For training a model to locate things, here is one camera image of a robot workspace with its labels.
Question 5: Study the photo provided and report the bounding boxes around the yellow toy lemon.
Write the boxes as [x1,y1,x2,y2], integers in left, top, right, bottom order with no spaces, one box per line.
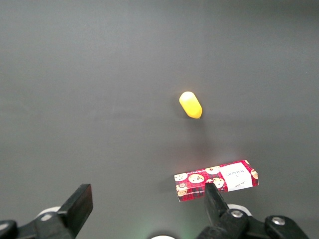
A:
[178,91,203,120]

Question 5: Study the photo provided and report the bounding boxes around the red cookie box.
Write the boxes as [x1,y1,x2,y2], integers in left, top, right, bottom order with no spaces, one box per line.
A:
[173,159,259,203]

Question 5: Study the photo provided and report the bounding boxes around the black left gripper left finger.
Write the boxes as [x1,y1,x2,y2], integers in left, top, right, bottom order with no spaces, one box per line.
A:
[0,184,93,239]

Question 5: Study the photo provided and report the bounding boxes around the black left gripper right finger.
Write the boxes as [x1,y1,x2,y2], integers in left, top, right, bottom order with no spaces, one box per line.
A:
[196,183,310,239]

